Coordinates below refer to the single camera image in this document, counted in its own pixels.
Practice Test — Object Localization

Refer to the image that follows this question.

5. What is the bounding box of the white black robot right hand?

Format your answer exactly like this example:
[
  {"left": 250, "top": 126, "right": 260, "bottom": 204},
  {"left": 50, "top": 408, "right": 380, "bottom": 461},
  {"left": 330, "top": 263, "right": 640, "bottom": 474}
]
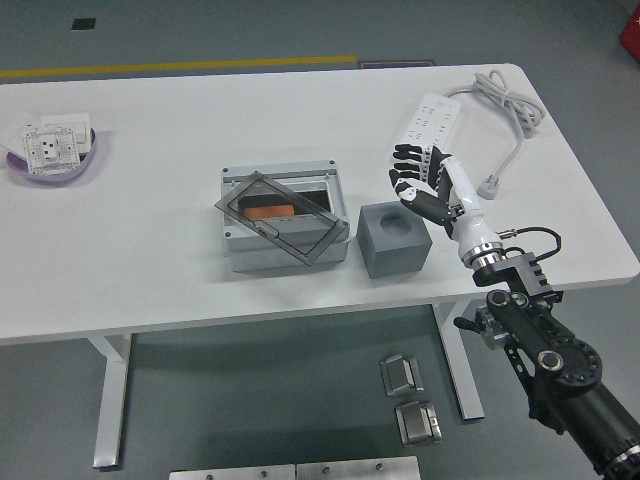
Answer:
[{"left": 388, "top": 143, "right": 501, "bottom": 261}]

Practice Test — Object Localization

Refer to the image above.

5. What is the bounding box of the orange cylinder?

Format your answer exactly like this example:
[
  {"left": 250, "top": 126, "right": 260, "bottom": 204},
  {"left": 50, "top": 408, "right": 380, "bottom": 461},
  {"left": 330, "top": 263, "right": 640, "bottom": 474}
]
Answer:
[{"left": 243, "top": 203, "right": 295, "bottom": 221}]

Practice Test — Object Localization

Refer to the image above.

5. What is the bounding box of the smoky transparent box lid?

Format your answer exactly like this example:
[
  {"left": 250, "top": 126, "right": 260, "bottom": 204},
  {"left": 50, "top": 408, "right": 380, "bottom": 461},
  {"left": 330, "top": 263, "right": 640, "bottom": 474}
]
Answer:
[{"left": 213, "top": 170, "right": 351, "bottom": 266}]

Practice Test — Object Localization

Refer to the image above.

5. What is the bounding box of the grey plastic junction box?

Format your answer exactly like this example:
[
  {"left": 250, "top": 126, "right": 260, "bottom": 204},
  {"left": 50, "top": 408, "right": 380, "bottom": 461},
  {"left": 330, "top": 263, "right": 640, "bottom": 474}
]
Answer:
[{"left": 219, "top": 159, "right": 351, "bottom": 274}]

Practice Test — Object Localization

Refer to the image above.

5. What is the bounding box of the grey cube with round hole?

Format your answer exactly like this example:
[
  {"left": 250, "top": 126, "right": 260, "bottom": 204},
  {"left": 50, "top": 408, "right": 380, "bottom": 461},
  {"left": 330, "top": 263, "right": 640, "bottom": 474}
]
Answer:
[{"left": 357, "top": 198, "right": 432, "bottom": 280}]

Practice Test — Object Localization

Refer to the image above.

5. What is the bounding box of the white power strip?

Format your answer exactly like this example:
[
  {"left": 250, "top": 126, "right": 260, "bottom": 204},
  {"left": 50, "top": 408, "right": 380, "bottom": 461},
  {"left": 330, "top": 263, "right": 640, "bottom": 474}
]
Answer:
[{"left": 402, "top": 91, "right": 462, "bottom": 151}]

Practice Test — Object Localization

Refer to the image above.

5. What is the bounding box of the white right table leg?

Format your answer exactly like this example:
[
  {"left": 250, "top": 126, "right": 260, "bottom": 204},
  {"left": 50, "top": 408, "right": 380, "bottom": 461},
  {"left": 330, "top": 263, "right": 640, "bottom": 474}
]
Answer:
[{"left": 432, "top": 299, "right": 486, "bottom": 425}]

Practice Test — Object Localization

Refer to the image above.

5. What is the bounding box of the white table leg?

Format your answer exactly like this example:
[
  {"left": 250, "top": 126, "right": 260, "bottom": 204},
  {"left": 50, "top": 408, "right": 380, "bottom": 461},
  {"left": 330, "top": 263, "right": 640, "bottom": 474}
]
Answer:
[
  {"left": 85, "top": 333, "right": 134, "bottom": 471},
  {"left": 432, "top": 299, "right": 486, "bottom": 425}
]

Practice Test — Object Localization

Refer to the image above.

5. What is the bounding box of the brown floor plate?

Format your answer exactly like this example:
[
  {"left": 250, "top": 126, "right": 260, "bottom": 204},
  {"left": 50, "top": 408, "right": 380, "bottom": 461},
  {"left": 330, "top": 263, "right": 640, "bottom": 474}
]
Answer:
[{"left": 359, "top": 60, "right": 436, "bottom": 70}]

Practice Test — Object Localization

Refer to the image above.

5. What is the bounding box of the red object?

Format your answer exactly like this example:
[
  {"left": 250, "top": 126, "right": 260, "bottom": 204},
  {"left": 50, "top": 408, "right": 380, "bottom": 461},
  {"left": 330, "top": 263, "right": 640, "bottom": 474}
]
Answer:
[{"left": 618, "top": 9, "right": 640, "bottom": 51}]

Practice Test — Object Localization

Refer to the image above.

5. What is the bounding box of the flat metal plate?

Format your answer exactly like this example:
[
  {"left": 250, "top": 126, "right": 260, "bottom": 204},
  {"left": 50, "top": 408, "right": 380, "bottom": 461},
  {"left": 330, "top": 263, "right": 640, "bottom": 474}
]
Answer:
[{"left": 168, "top": 464, "right": 296, "bottom": 480}]

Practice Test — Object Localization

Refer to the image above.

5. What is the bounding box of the white left table leg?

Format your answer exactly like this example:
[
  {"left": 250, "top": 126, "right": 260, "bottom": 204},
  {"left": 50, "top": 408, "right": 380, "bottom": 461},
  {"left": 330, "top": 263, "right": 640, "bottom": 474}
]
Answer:
[{"left": 85, "top": 333, "right": 134, "bottom": 471}]

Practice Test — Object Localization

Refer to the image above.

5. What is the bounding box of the purple bowl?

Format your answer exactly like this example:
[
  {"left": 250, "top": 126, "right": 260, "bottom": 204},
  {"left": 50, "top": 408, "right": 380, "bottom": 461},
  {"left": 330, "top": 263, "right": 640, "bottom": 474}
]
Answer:
[{"left": 5, "top": 128, "right": 104, "bottom": 189}]

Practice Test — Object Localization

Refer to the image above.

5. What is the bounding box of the small white printed card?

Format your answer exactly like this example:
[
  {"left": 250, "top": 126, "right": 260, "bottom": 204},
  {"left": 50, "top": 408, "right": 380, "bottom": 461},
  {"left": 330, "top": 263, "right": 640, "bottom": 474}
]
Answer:
[{"left": 0, "top": 112, "right": 44, "bottom": 156}]

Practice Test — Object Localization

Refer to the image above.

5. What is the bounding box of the plain white switch plate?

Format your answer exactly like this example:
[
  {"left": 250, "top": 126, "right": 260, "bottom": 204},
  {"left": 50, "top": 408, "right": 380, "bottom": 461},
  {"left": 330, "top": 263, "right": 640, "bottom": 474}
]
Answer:
[{"left": 40, "top": 112, "right": 92, "bottom": 151}]

